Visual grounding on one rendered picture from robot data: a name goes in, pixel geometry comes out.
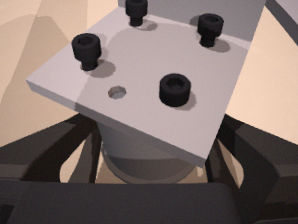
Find grey rectangular tray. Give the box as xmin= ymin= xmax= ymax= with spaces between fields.
xmin=265 ymin=0 xmax=298 ymax=46

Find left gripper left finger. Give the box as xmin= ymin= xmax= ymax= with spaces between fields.
xmin=0 ymin=113 xmax=102 ymax=183

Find grey metal bracket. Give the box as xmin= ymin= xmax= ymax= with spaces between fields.
xmin=25 ymin=0 xmax=266 ymax=169

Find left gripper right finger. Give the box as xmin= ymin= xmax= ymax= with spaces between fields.
xmin=205 ymin=113 xmax=298 ymax=224

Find black socket head screw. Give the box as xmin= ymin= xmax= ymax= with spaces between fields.
xmin=125 ymin=0 xmax=148 ymax=27
xmin=197 ymin=13 xmax=224 ymax=48
xmin=159 ymin=73 xmax=191 ymax=107
xmin=71 ymin=33 xmax=102 ymax=72

